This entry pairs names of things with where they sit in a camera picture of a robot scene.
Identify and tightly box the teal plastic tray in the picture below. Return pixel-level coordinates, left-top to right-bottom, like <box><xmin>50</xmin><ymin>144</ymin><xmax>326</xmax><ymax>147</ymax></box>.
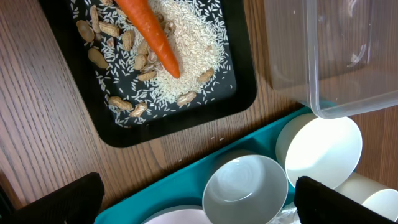
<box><xmin>95</xmin><ymin>108</ymin><xmax>311</xmax><ymax>223</ymax></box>

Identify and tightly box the black food waste tray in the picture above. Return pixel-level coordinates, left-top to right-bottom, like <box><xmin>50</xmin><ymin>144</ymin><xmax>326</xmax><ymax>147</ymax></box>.
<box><xmin>39</xmin><ymin>0</ymin><xmax>257</xmax><ymax>148</ymax></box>

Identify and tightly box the white paper bowl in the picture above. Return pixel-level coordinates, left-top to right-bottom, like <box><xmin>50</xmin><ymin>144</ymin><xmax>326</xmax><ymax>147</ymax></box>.
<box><xmin>275</xmin><ymin>113</ymin><xmax>363</xmax><ymax>189</ymax></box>

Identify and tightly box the crumpled white tissue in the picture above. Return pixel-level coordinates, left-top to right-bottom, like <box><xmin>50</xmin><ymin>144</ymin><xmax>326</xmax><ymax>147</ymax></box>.
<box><xmin>270</xmin><ymin>202</ymin><xmax>301</xmax><ymax>224</ymax></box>

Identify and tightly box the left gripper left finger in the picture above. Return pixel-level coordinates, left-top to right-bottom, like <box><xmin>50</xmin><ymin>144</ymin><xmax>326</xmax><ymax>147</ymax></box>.
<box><xmin>1</xmin><ymin>172</ymin><xmax>104</xmax><ymax>224</ymax></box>

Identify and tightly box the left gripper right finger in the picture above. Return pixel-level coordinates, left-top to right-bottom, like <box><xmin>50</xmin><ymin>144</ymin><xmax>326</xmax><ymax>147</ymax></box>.
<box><xmin>294</xmin><ymin>176</ymin><xmax>392</xmax><ymax>224</ymax></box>

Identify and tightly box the pink round plate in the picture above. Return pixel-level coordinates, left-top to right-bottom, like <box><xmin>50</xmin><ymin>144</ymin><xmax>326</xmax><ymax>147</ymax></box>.
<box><xmin>142</xmin><ymin>205</ymin><xmax>211</xmax><ymax>224</ymax></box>

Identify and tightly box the clear plastic bin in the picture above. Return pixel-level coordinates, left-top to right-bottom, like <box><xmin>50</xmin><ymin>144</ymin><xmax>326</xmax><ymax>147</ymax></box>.
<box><xmin>264</xmin><ymin>0</ymin><xmax>397</xmax><ymax>119</ymax></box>

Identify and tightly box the white paper cup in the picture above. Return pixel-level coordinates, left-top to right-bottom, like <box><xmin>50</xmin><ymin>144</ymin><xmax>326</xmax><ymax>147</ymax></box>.
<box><xmin>335</xmin><ymin>172</ymin><xmax>398</xmax><ymax>222</ymax></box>

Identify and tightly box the grey melamine bowl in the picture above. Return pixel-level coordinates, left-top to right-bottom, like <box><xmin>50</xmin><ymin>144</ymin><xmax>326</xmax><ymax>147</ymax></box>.
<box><xmin>202</xmin><ymin>150</ymin><xmax>289</xmax><ymax>224</ymax></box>

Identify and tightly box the orange carrot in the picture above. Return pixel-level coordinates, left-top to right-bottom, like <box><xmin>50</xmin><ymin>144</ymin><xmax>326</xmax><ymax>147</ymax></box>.
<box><xmin>116</xmin><ymin>0</ymin><xmax>180</xmax><ymax>78</ymax></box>

